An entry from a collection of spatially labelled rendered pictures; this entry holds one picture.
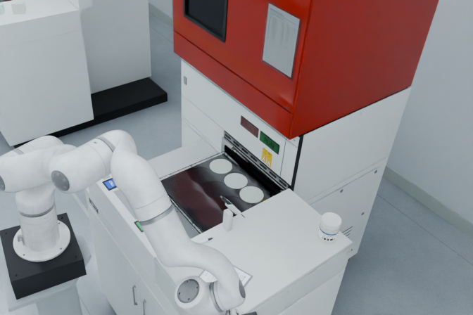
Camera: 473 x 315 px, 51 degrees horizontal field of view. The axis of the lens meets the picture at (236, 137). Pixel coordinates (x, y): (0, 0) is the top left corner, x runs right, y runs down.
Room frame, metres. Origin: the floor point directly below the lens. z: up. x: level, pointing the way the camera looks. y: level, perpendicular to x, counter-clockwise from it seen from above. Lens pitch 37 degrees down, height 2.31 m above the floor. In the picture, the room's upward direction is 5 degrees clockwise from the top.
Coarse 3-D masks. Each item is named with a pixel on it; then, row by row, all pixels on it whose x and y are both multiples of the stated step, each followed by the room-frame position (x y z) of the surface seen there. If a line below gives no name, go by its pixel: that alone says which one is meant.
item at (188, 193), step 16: (208, 160) 1.68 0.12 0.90; (176, 176) 1.56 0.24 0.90; (192, 176) 1.57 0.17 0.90; (208, 176) 1.58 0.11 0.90; (224, 176) 1.58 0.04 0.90; (176, 192) 1.46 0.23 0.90; (192, 192) 1.47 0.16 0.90; (208, 192) 1.48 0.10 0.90; (224, 192) 1.49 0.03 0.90; (192, 208) 1.38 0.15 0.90; (208, 208) 1.39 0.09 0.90; (224, 208) 1.39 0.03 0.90; (240, 208) 1.40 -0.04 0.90; (208, 224) 1.30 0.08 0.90
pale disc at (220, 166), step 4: (216, 160) 1.69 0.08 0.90; (220, 160) 1.69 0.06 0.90; (224, 160) 1.69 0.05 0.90; (212, 164) 1.66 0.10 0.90; (216, 164) 1.66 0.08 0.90; (220, 164) 1.66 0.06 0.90; (224, 164) 1.67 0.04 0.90; (228, 164) 1.67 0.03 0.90; (212, 168) 1.63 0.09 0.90; (216, 168) 1.63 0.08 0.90; (220, 168) 1.64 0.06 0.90; (224, 168) 1.64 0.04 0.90; (228, 168) 1.64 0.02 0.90; (216, 172) 1.61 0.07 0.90; (220, 172) 1.61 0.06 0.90; (224, 172) 1.61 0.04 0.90
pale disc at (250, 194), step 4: (244, 188) 1.52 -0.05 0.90; (248, 188) 1.52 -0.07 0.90; (252, 188) 1.52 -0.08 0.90; (256, 188) 1.52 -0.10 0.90; (240, 192) 1.49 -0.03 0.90; (244, 192) 1.50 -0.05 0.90; (248, 192) 1.50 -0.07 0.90; (252, 192) 1.50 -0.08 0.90; (256, 192) 1.50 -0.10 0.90; (260, 192) 1.51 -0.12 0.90; (240, 196) 1.47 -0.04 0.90; (244, 196) 1.47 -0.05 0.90; (248, 196) 1.47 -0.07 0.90; (252, 196) 1.48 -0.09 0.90; (256, 196) 1.48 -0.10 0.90; (260, 196) 1.48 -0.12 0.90; (244, 200) 1.45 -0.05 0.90; (248, 200) 1.45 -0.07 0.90; (252, 200) 1.45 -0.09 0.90; (256, 200) 1.45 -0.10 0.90
